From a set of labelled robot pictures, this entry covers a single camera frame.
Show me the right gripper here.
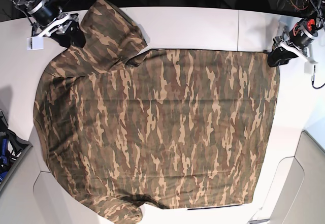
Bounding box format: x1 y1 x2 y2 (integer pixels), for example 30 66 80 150
31 12 86 48

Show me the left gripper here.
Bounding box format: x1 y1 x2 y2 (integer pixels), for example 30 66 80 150
267 20 318 67

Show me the camouflage T-shirt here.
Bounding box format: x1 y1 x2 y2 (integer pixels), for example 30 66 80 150
34 0 280 223

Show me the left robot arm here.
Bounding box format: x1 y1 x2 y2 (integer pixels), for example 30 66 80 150
267 0 324 69

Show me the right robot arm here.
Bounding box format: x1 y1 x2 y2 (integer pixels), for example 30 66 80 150
10 0 86 50

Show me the bin with blue items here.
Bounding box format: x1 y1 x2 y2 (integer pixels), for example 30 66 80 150
1 109 32 192

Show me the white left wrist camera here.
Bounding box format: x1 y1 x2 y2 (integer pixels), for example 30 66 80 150
304 61 318 75

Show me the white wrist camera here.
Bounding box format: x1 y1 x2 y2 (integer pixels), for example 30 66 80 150
26 36 44 51
304 61 318 75

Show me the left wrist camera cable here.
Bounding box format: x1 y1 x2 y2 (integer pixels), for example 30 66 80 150
310 63 325 90

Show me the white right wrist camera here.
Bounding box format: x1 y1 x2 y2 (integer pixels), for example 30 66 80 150
26 36 44 51

